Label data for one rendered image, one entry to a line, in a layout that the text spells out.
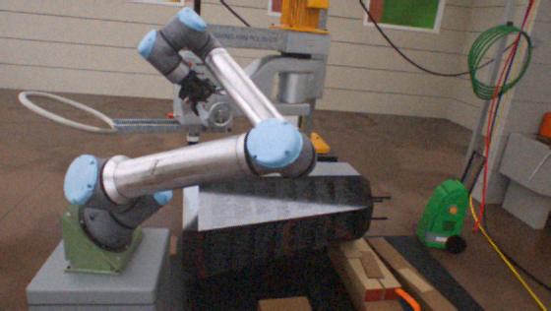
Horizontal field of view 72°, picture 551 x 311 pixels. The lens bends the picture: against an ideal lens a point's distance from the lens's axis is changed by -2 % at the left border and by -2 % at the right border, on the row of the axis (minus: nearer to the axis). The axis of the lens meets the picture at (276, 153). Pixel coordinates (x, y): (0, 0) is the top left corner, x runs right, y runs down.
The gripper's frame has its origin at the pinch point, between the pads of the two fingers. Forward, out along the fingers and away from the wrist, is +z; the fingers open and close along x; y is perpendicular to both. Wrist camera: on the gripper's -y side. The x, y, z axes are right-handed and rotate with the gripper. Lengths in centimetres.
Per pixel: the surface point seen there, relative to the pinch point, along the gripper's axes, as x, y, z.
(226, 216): -17, -55, 72
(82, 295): -76, -11, -4
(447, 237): 60, 1, 255
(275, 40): 82, -41, 35
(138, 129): 3, -86, 13
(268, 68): 70, -47, 44
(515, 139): 204, 25, 315
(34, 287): -80, -20, -15
